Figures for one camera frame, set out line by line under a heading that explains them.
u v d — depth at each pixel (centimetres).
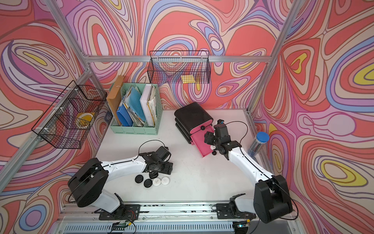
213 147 92
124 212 72
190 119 105
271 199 41
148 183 82
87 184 44
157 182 82
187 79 91
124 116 93
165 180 82
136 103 95
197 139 93
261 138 80
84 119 70
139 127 104
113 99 81
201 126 89
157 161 69
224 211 74
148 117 101
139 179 84
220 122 76
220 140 64
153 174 84
